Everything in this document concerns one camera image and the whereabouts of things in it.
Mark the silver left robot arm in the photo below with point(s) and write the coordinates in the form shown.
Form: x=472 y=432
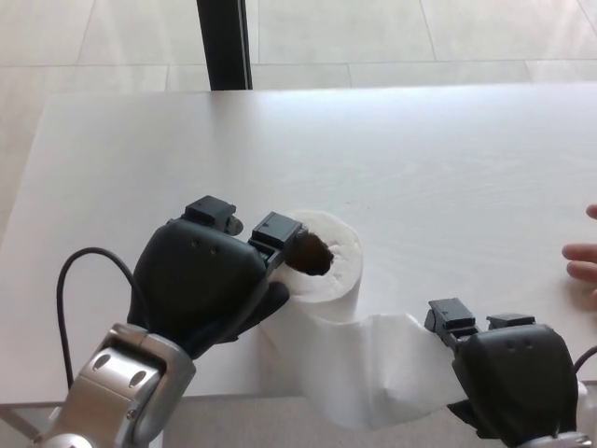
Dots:
x=116 y=392

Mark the white toilet paper roll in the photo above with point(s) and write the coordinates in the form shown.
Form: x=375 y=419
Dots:
x=336 y=280

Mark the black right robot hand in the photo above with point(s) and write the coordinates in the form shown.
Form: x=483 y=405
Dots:
x=517 y=378

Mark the grey table frame bar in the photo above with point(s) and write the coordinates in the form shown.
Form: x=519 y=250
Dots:
x=28 y=420

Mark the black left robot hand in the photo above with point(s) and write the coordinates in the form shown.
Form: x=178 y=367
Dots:
x=196 y=280

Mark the person's bare hand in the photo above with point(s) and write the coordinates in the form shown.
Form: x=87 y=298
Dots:
x=583 y=254

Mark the black vertical post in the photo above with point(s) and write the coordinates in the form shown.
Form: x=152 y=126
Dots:
x=225 y=44

